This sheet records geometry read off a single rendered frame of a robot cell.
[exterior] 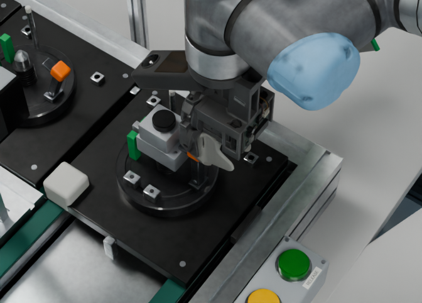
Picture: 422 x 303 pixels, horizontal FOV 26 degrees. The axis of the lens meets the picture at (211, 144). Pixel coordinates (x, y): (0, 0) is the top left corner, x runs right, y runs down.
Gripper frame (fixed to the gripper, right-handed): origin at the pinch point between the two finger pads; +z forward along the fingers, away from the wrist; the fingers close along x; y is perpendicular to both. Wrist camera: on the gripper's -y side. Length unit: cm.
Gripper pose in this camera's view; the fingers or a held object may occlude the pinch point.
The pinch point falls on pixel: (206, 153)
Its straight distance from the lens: 114.7
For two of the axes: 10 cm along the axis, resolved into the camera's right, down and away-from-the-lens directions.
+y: 8.1, 4.8, -3.4
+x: 5.8, -6.6, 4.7
